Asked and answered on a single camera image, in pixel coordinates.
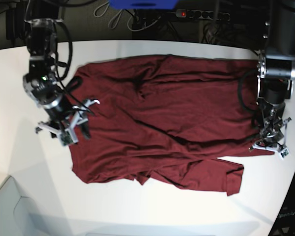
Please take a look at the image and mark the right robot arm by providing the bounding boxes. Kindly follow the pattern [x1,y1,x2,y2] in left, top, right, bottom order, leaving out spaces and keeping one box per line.
[23,18,100,146]

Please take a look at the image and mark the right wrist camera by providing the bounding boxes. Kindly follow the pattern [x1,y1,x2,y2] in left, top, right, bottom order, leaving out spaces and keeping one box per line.
[59,131,78,147]

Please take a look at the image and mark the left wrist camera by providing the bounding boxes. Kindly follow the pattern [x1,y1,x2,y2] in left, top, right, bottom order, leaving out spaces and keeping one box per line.
[279,147,290,160]

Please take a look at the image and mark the grey cable loops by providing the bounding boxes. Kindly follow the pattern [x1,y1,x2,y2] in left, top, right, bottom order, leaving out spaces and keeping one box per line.
[93,0,148,31]

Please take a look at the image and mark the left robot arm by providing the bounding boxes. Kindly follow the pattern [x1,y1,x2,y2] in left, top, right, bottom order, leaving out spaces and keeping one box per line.
[237,0,295,158]

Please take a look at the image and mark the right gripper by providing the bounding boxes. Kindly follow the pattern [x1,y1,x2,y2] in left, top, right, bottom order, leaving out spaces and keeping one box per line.
[35,97,100,138]

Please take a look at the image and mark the dark red t-shirt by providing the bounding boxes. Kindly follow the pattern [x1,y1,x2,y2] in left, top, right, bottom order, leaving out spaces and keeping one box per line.
[70,55,265,195]

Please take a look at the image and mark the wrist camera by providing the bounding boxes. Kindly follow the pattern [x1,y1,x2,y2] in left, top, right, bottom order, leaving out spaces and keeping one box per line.
[279,147,290,160]
[59,131,78,147]

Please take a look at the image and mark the black power strip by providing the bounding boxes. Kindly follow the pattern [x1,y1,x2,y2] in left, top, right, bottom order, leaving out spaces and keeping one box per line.
[175,9,231,22]

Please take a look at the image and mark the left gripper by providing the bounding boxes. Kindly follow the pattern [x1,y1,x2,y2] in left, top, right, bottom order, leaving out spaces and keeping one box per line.
[249,118,292,154]

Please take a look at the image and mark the blue box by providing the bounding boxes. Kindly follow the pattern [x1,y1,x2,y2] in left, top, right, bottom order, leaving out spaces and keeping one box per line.
[109,0,178,9]

